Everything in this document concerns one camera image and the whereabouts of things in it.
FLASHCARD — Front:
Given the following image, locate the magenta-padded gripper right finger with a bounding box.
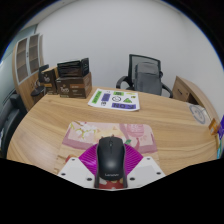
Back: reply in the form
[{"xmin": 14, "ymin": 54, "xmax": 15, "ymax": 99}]
[{"xmin": 123, "ymin": 143, "xmax": 167, "ymax": 189}]

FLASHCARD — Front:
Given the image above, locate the black box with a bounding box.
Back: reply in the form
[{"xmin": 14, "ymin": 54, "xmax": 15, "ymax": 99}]
[{"xmin": 56, "ymin": 57, "xmax": 90, "ymax": 79}]

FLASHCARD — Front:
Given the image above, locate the grey backpack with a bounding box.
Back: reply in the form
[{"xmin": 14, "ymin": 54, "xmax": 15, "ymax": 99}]
[{"xmin": 133, "ymin": 61, "xmax": 164, "ymax": 97}]

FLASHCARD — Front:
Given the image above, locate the wooden shelf unit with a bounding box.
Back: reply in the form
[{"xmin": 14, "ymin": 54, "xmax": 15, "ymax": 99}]
[{"xmin": 12, "ymin": 33, "xmax": 46, "ymax": 111}]

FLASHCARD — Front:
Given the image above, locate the cartoon print mouse pad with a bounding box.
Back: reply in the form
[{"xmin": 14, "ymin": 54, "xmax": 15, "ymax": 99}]
[{"xmin": 53, "ymin": 120, "xmax": 160, "ymax": 191}]

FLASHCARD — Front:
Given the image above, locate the black visitor chair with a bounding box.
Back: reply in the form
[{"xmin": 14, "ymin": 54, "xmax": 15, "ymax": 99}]
[{"xmin": 30, "ymin": 64, "xmax": 50, "ymax": 98}]

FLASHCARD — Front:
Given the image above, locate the dark brown cardboard box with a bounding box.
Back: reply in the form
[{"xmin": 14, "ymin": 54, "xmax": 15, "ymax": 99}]
[{"xmin": 55, "ymin": 72, "xmax": 93, "ymax": 99}]

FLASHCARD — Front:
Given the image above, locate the wooden side desk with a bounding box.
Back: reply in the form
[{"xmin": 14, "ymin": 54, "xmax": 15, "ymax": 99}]
[{"xmin": 171, "ymin": 75, "xmax": 219, "ymax": 121}]

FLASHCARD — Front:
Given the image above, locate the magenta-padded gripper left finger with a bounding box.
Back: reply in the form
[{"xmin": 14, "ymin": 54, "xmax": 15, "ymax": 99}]
[{"xmin": 57, "ymin": 143, "xmax": 101, "ymax": 189}]

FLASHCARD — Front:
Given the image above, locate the white sticker sheet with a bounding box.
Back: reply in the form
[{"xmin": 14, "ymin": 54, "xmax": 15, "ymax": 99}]
[{"xmin": 87, "ymin": 88, "xmax": 141, "ymax": 112}]

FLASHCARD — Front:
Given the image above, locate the small brown cardboard box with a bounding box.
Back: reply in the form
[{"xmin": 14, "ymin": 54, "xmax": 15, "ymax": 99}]
[{"xmin": 41, "ymin": 66, "xmax": 58, "ymax": 96}]

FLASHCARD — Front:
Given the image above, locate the black leather sofa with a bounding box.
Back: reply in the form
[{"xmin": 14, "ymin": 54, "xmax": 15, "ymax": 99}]
[{"xmin": 0, "ymin": 91, "xmax": 28, "ymax": 158}]

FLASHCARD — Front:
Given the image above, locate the black computer mouse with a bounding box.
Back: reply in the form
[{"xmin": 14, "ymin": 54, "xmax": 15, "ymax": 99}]
[{"xmin": 95, "ymin": 135, "xmax": 127, "ymax": 182}]

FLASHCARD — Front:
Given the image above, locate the orange cardboard box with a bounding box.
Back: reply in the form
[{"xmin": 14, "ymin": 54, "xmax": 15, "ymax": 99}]
[{"xmin": 208, "ymin": 118, "xmax": 221, "ymax": 136}]

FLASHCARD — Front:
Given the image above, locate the black mesh office chair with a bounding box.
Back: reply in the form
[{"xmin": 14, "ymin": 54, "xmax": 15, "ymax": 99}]
[{"xmin": 115, "ymin": 53, "xmax": 174, "ymax": 99}]

